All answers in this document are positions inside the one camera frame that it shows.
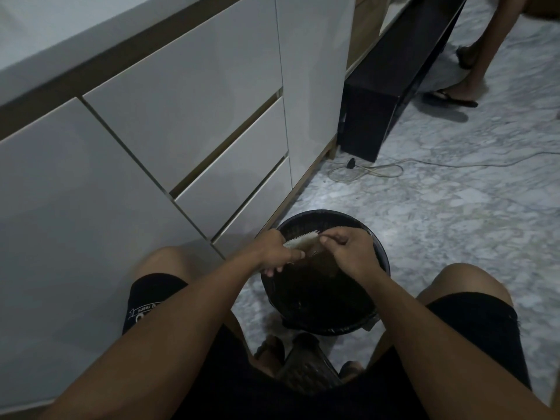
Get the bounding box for person's right hand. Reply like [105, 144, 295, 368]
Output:
[319, 227, 386, 285]

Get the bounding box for person's left hand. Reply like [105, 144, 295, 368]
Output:
[244, 229, 306, 278]

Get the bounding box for person's left forearm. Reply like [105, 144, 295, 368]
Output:
[39, 257, 268, 420]

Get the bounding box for person's right forearm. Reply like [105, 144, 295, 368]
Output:
[360, 271, 554, 420]

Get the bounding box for person's left foot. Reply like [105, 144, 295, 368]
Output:
[253, 335, 286, 377]

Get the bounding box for person's foot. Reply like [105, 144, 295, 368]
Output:
[253, 335, 286, 377]
[339, 360, 366, 384]

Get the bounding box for person's left leg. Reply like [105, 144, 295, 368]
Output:
[139, 247, 198, 286]

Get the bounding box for person's leg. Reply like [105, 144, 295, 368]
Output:
[139, 247, 198, 286]
[415, 262, 515, 307]

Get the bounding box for person's right leg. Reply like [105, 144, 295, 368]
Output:
[415, 262, 515, 307]

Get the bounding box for person's right foot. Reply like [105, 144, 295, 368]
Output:
[339, 360, 366, 384]

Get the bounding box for person's black shorts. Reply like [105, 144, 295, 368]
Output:
[122, 274, 533, 420]

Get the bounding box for black round trash bin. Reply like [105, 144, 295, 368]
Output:
[261, 209, 391, 337]

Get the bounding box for dark lattice plastic lid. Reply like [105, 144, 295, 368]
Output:
[275, 332, 343, 395]

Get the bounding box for black low tv bench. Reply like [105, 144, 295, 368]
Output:
[339, 0, 469, 164]

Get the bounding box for tall white drawer front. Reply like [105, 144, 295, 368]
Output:
[83, 0, 284, 193]

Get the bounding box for narrow white cabinet door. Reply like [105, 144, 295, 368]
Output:
[275, 0, 356, 189]

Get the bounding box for wide white cabinet door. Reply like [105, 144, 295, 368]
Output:
[0, 98, 225, 410]

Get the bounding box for brown sofa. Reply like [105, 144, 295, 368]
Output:
[523, 0, 560, 20]

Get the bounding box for white drawer cabinet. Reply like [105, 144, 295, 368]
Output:
[0, 0, 356, 410]

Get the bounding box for white floor cable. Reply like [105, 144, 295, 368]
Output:
[328, 151, 560, 181]

